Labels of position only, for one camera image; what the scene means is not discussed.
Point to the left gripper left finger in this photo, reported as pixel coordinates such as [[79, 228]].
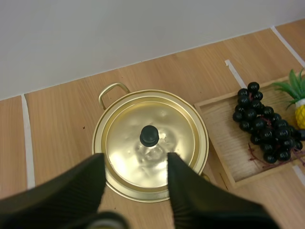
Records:
[[59, 190]]

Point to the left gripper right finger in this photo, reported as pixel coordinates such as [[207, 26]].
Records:
[[205, 202]]

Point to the shallow wooden tray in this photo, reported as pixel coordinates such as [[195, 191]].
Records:
[[224, 140]]

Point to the gold lid with black knob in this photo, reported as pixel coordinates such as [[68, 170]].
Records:
[[133, 133]]

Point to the bunch of dark toy grapes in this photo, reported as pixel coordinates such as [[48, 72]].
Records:
[[267, 126]]

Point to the yellow toy pineapple green crown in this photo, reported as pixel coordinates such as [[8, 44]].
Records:
[[299, 105]]

